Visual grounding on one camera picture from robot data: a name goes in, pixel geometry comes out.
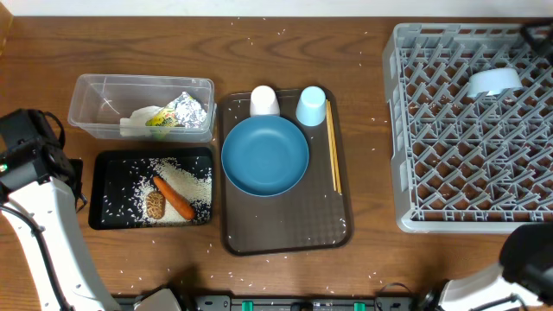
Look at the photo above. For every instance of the dark brown serving tray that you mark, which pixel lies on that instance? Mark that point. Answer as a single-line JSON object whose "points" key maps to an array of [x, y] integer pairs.
{"points": [[310, 216]]}

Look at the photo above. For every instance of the foil snack wrapper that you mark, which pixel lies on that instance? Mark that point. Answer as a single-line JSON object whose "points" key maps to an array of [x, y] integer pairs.
{"points": [[181, 114]]}

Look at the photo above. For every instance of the brown food scrap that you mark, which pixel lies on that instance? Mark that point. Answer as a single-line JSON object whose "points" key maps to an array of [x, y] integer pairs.
{"points": [[155, 205]]}

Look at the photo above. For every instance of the clear plastic bin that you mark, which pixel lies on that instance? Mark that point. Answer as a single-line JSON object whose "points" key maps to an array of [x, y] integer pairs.
{"points": [[100, 100]]}

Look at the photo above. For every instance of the grey dishwasher rack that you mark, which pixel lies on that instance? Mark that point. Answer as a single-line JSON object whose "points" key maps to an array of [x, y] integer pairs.
{"points": [[460, 164]]}

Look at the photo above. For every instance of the light blue bowl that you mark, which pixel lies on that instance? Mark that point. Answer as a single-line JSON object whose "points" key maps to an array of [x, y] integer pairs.
{"points": [[493, 82]]}

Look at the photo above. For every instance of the wooden chopstick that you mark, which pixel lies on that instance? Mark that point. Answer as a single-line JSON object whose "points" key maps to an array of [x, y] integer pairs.
{"points": [[339, 191], [330, 140]]}

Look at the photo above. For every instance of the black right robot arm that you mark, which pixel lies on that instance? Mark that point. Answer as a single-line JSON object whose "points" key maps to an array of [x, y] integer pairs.
{"points": [[523, 273]]}

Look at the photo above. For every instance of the orange carrot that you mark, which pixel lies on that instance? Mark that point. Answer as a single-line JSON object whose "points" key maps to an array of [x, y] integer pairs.
{"points": [[177, 201]]}

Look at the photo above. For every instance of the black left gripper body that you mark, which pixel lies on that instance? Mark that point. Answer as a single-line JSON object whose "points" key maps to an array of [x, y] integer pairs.
{"points": [[79, 166]]}

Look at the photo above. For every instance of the black plastic tray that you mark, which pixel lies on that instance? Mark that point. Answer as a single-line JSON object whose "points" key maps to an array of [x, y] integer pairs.
{"points": [[110, 206]]}

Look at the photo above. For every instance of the pile of rice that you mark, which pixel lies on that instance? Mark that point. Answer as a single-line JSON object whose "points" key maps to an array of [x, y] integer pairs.
{"points": [[197, 190]]}

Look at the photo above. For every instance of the white plastic cup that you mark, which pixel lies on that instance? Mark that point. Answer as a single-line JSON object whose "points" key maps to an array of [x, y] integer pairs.
{"points": [[264, 102]]}

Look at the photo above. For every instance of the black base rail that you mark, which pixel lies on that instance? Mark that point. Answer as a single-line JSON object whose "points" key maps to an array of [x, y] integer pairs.
{"points": [[227, 303]]}

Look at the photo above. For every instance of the white paper napkin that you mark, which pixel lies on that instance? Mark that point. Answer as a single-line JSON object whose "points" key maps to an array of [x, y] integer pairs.
{"points": [[135, 125]]}

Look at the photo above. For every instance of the dark blue plate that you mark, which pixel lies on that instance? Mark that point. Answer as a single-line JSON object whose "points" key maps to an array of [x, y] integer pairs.
{"points": [[265, 156]]}

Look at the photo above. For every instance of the light blue plastic cup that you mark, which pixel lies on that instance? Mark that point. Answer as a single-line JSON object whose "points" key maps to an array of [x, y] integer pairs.
{"points": [[312, 106]]}

